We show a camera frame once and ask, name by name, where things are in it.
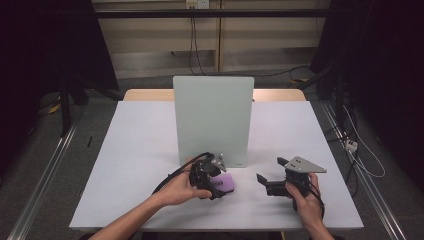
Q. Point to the white table sheet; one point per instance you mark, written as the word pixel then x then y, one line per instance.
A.
pixel 133 150

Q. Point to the metal floor rail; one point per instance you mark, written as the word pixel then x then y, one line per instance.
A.
pixel 370 186
pixel 43 180

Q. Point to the purple board eraser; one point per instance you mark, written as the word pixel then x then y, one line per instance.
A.
pixel 224 183

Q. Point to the black metal stand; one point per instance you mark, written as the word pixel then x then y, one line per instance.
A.
pixel 338 100
pixel 65 110

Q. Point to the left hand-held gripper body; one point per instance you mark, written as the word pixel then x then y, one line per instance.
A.
pixel 203 173

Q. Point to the pale green glass writing board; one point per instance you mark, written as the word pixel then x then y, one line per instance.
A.
pixel 213 120

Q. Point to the person's left hand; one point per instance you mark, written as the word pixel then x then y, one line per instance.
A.
pixel 176 190

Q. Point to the white power strip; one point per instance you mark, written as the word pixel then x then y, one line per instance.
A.
pixel 351 145

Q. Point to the black curtain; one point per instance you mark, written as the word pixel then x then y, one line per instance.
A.
pixel 40 50
pixel 383 66

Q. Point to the black horizontal bar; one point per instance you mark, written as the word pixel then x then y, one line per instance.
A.
pixel 213 13

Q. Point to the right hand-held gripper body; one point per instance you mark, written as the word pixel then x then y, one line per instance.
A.
pixel 305 165

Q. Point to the wooden table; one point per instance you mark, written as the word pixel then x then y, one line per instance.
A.
pixel 146 95

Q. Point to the white wall socket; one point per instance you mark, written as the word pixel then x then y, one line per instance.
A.
pixel 197 4

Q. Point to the person's right hand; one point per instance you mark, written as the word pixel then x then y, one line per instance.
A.
pixel 306 206

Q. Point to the small black floor object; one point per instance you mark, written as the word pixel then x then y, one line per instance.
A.
pixel 89 142

